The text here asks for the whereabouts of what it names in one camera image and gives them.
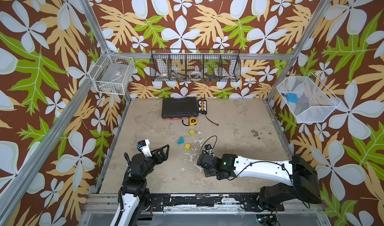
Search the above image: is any white wire basket left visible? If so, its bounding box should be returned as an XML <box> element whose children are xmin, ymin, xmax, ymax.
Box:
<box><xmin>90</xmin><ymin>50</ymin><xmax>135</xmax><ymax>96</ymax></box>

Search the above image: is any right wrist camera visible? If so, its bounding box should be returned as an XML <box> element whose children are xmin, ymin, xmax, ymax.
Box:
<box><xmin>204</xmin><ymin>144</ymin><xmax>214</xmax><ymax>156</ymax></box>

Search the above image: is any yellow tape measure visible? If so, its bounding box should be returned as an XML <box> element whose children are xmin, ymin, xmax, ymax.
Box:
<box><xmin>189</xmin><ymin>118</ymin><xmax>198</xmax><ymax>126</ymax></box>

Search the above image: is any red cable piece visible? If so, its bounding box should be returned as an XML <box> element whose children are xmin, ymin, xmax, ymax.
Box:
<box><xmin>205</xmin><ymin>114</ymin><xmax>220</xmax><ymax>127</ymax></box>

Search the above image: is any teal triangle block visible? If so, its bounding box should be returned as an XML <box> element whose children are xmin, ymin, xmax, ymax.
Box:
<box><xmin>178</xmin><ymin>137</ymin><xmax>184</xmax><ymax>145</ymax></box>

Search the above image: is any white mesh basket right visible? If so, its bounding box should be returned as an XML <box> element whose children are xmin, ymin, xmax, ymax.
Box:
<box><xmin>277</xmin><ymin>73</ymin><xmax>342</xmax><ymax>124</ymax></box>

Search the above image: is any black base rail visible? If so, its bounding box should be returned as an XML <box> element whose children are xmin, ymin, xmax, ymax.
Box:
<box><xmin>150</xmin><ymin>193</ymin><xmax>285</xmax><ymax>213</ymax></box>

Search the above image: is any blue object in basket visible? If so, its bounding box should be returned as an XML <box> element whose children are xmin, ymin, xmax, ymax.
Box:
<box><xmin>285</xmin><ymin>93</ymin><xmax>299</xmax><ymax>104</ymax></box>

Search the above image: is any black battery holder box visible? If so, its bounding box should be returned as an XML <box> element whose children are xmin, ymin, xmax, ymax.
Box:
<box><xmin>198</xmin><ymin>99</ymin><xmax>208</xmax><ymax>115</ymax></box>

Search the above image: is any black tool case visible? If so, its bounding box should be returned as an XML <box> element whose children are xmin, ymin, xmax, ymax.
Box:
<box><xmin>162</xmin><ymin>97</ymin><xmax>199</xmax><ymax>120</ymax></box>

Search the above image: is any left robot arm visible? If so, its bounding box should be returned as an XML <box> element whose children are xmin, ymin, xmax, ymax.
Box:
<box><xmin>111</xmin><ymin>145</ymin><xmax>170</xmax><ymax>226</ymax></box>

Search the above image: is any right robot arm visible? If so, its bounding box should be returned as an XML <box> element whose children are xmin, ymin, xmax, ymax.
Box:
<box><xmin>197</xmin><ymin>150</ymin><xmax>322</xmax><ymax>212</ymax></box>

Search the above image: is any black wire basket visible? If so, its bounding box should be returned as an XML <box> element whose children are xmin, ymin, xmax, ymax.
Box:
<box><xmin>149</xmin><ymin>49</ymin><xmax>242</xmax><ymax>82</ymax></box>

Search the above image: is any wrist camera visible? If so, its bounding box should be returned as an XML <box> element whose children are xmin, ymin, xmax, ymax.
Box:
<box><xmin>204</xmin><ymin>144</ymin><xmax>214</xmax><ymax>156</ymax></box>
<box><xmin>137</xmin><ymin>139</ymin><xmax>152</xmax><ymax>158</ymax></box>

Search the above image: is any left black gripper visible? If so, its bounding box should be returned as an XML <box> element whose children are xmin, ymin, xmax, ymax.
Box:
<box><xmin>141</xmin><ymin>144</ymin><xmax>169</xmax><ymax>180</ymax></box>

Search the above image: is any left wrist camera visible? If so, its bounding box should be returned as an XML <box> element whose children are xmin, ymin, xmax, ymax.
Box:
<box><xmin>137</xmin><ymin>139</ymin><xmax>152</xmax><ymax>158</ymax></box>

